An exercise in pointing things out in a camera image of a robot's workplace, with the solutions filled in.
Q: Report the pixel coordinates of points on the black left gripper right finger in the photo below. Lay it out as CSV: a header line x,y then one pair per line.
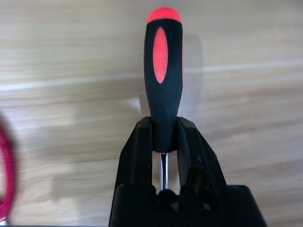
x,y
198,160

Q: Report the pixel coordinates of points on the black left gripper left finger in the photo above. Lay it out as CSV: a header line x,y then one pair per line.
x,y
135,160

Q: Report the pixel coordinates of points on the black and orange screwdriver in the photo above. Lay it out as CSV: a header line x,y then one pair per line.
x,y
163,106

